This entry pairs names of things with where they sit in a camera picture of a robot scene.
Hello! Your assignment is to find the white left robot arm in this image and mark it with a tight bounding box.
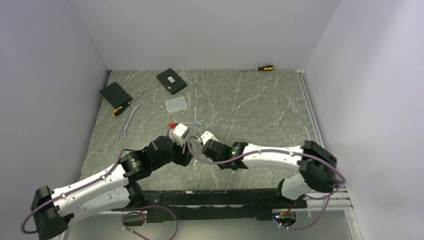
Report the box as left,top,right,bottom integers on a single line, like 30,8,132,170
25,136,193,240

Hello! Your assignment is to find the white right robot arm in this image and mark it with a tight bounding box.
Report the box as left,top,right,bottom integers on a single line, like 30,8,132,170
202,139,344,208

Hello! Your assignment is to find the small silver wrench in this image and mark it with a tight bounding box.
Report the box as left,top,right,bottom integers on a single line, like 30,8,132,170
173,119,206,126

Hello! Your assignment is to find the clear plastic container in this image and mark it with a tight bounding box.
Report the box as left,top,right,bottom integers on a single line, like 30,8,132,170
165,96,189,114

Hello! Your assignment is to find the large silver wrench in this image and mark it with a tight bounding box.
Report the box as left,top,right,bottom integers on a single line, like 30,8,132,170
117,102,140,140

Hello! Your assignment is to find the yellow black screwdriver left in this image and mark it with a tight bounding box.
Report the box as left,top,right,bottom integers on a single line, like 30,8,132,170
112,92,144,117

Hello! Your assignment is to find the yellow black screwdriver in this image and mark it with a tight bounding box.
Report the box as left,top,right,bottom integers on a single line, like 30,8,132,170
112,92,144,117
255,65,274,72

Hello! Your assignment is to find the black box with label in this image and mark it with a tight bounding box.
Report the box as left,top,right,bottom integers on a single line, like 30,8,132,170
156,68,188,95

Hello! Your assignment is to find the plain black box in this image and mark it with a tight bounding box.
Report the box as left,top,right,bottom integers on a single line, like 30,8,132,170
99,82,133,109

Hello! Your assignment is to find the yellow black screwdriver far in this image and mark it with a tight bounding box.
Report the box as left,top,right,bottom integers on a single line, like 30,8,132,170
255,65,274,72

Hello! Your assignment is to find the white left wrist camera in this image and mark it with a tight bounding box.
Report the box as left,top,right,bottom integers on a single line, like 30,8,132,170
166,122,190,147

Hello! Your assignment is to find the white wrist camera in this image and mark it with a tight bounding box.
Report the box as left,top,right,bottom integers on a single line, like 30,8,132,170
200,130,219,145
166,122,190,147

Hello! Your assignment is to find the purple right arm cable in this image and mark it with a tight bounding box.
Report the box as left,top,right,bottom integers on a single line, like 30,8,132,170
186,136,347,232

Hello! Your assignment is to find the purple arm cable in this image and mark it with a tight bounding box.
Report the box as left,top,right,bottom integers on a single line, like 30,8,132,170
20,148,137,235
186,136,347,232

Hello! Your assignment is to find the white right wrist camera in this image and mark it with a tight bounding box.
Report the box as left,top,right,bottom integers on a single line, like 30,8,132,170
200,130,219,145

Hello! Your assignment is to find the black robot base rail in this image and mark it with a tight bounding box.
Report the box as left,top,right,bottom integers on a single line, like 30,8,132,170
113,186,307,223

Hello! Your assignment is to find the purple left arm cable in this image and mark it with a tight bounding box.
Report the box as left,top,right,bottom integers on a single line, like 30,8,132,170
20,148,137,235

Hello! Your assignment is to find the aluminium frame rail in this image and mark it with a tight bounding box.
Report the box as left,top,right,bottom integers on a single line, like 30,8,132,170
52,69,362,240

